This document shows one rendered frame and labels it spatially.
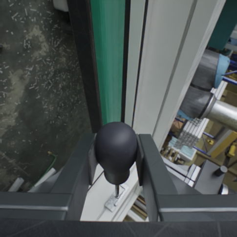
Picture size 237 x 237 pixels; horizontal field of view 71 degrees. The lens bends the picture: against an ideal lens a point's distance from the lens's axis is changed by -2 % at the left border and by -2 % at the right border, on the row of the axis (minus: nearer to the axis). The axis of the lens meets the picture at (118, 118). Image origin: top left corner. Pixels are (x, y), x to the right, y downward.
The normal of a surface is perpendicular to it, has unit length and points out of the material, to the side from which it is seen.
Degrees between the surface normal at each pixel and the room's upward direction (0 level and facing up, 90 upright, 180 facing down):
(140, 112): 90
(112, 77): 0
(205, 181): 90
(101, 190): 90
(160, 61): 90
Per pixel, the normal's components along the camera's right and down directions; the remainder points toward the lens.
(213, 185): 0.00, -0.60
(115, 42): 0.81, 0.48
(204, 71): -0.53, 0.34
